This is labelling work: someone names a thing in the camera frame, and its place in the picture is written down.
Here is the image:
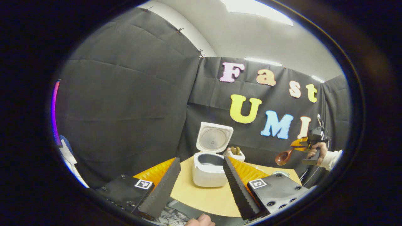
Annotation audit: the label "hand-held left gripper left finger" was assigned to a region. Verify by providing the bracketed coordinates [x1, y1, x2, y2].
[96, 157, 182, 220]

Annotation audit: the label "tangle of floor cables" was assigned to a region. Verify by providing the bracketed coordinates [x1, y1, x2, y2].
[158, 201, 189, 225]

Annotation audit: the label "white and blue papers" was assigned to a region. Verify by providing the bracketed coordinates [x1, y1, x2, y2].
[59, 135, 90, 188]

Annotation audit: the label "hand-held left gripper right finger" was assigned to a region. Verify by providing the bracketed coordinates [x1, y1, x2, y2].
[223, 155, 310, 220]

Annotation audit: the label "white rice cooker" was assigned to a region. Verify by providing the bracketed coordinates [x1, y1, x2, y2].
[192, 122, 234, 188]

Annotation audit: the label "white toaster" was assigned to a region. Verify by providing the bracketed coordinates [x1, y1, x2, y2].
[227, 147, 246, 163]

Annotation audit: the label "wooden spoon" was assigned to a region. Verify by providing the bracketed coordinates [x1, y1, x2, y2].
[275, 147, 296, 166]

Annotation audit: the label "black backdrop cloth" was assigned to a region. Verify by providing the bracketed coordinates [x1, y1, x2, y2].
[55, 7, 351, 189]

